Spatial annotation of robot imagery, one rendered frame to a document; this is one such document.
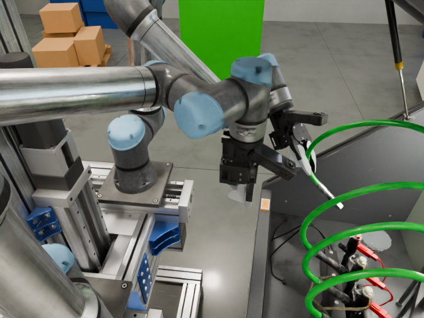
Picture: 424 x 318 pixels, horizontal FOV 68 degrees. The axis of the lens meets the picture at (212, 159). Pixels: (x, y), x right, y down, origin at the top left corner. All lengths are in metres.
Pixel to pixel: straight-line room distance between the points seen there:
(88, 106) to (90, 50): 4.21
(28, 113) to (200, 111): 0.24
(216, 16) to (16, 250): 3.62
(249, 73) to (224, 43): 3.43
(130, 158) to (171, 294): 0.97
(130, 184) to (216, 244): 1.25
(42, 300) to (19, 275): 0.06
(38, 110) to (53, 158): 0.31
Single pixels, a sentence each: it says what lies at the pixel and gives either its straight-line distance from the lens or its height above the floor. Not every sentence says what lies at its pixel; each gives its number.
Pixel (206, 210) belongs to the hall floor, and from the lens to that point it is 2.43.
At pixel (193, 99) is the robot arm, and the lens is 0.50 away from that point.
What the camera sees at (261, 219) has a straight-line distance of 1.13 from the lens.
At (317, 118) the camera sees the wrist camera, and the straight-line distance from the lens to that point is 0.86.
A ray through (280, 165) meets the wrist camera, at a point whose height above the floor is 1.37.
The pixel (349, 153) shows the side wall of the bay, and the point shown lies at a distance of 1.14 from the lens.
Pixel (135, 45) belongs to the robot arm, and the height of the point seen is 1.48.
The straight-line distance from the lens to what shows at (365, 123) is 0.82.
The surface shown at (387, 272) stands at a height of 1.31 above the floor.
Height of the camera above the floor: 1.79
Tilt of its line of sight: 38 degrees down
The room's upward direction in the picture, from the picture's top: straight up
